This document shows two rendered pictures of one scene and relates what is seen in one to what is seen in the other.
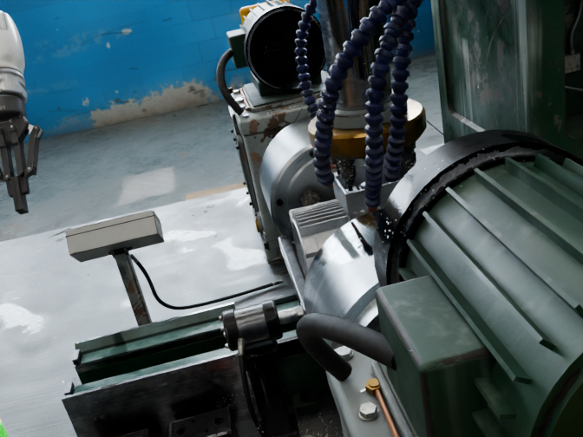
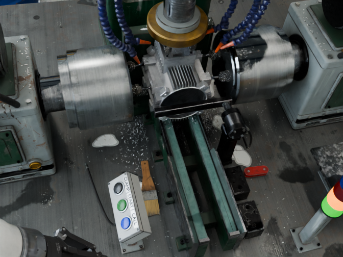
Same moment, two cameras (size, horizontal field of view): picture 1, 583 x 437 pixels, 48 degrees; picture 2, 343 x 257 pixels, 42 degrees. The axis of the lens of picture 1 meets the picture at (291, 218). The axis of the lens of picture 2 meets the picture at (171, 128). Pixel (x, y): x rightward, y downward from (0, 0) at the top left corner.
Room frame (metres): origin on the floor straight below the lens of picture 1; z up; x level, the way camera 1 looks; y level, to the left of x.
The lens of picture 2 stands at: (1.21, 0.83, 2.11)
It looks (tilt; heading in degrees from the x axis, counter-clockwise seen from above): 55 degrees down; 255
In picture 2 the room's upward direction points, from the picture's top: 7 degrees clockwise
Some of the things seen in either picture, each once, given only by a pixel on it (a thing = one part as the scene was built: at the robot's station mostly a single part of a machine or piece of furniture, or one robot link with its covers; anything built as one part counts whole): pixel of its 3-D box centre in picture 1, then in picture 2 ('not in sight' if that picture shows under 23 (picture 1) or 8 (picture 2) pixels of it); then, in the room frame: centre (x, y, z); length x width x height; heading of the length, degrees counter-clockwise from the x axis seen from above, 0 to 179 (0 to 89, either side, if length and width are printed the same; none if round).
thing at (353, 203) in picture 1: (376, 194); (174, 51); (0.96, -0.14, 1.11); 0.12 x 0.11 x 0.07; 95
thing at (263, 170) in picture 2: not in sight; (255, 171); (0.71, 0.16, 0.81); 0.09 x 0.03 x 0.02; 0
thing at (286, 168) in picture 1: (320, 177); (80, 90); (1.27, -0.08, 1.04); 0.37 x 0.25 x 0.25; 5
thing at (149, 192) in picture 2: not in sight; (148, 187); (1.08, 0.17, 0.80); 0.21 x 0.05 x 0.01; 90
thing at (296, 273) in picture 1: (296, 276); (193, 106); (0.92, 0.01, 1.01); 0.26 x 0.04 x 0.03; 5
